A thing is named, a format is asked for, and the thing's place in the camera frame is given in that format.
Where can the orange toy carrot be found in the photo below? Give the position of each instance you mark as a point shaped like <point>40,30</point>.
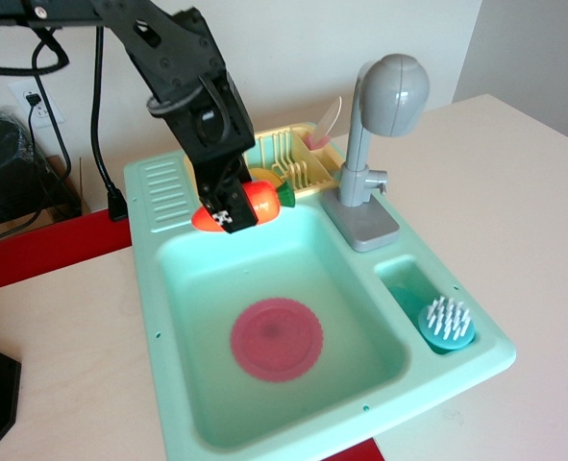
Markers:
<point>263,198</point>

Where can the red board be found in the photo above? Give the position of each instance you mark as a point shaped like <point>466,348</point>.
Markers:
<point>47,249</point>

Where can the mint green toy sink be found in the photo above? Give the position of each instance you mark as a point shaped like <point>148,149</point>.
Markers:
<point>375,370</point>

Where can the teal scrub brush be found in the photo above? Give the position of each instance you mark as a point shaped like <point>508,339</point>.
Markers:
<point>446,324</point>

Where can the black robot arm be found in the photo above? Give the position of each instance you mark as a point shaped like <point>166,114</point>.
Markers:
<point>42,17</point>

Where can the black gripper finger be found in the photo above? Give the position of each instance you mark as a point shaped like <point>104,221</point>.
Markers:
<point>227,209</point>

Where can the white wall outlet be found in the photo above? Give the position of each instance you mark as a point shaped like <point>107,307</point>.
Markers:
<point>31,100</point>

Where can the yellow dish rack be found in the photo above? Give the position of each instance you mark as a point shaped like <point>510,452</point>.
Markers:
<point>283,151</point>

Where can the pink toy knife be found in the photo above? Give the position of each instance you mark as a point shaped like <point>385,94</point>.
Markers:
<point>320,136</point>

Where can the pink toy plate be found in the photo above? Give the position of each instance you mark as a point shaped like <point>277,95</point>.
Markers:
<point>277,339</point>

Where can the yellow toy plate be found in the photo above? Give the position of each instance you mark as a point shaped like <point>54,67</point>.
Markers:
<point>262,174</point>

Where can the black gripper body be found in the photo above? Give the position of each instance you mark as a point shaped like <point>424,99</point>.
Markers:
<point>192,91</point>

